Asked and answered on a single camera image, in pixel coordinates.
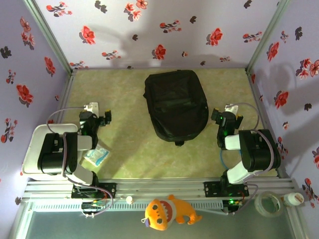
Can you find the aluminium side rail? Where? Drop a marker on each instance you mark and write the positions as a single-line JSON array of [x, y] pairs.
[[259, 99], [65, 97]]

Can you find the blue tube stethoscope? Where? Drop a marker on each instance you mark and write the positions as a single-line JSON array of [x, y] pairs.
[[221, 158]]

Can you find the small white cap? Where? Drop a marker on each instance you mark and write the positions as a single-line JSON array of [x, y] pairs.
[[129, 199]]

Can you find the green circuit board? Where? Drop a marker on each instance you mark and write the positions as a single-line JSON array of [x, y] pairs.
[[93, 206], [233, 203]]

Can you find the white pill bottle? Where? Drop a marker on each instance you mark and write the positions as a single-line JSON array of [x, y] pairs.
[[295, 199]]

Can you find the clear tape roll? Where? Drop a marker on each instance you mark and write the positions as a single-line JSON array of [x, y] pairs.
[[258, 206]]

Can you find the blue white plastic packet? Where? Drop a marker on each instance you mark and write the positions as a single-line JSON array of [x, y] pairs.
[[98, 154]]

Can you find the aluminium corner post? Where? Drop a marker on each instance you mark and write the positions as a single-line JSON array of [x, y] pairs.
[[266, 32], [47, 32]]

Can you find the orange shark plush toy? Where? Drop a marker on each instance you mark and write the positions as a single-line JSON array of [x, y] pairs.
[[159, 214]]

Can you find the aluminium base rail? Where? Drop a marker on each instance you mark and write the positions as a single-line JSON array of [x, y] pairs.
[[162, 186]]

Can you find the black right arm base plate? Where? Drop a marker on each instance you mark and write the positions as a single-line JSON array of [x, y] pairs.
[[211, 189]]

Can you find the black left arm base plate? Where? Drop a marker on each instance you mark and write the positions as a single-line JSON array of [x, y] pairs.
[[111, 189]]

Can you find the black backpack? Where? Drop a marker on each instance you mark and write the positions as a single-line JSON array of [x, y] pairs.
[[174, 112]]

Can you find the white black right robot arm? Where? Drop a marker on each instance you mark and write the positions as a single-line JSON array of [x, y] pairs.
[[256, 149]]

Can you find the white zipped pouch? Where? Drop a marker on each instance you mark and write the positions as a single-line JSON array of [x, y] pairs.
[[30, 154]]

